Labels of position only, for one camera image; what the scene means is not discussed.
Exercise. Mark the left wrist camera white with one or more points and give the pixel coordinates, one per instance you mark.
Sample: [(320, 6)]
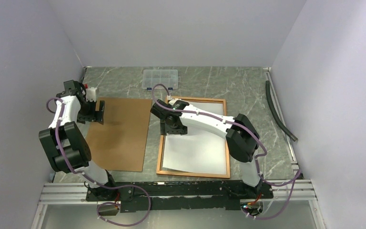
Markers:
[(91, 93)]

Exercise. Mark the aluminium extrusion rail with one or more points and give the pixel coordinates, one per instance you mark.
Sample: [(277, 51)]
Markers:
[(63, 194)]

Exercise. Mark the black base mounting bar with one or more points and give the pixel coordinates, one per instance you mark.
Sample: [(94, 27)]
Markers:
[(176, 195)]

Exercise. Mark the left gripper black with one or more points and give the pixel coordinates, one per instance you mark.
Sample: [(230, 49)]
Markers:
[(95, 115)]

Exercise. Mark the sunset photo print board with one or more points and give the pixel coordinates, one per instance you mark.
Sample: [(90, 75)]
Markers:
[(198, 152)]

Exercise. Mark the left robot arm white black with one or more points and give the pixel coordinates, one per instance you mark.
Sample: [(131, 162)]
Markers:
[(64, 144)]

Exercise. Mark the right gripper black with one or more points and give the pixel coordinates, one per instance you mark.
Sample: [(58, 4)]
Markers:
[(165, 129)]

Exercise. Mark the clear plastic organizer box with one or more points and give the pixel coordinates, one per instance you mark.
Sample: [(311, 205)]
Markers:
[(167, 77)]

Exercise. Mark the brown backing board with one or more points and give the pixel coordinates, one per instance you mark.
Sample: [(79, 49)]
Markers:
[(119, 143)]

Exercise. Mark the wooden picture frame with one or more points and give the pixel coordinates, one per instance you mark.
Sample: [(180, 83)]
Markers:
[(205, 114)]

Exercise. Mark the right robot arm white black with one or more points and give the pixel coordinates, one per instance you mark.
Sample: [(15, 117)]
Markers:
[(240, 138)]

